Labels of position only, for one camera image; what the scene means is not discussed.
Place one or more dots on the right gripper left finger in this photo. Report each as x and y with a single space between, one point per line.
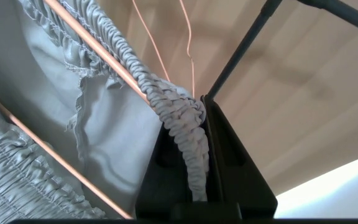
160 186

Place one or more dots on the black clothes rack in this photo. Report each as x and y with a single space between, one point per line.
245 43

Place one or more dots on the pale grey shorts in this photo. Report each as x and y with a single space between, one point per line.
42 93

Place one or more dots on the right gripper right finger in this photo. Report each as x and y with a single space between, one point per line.
244 186

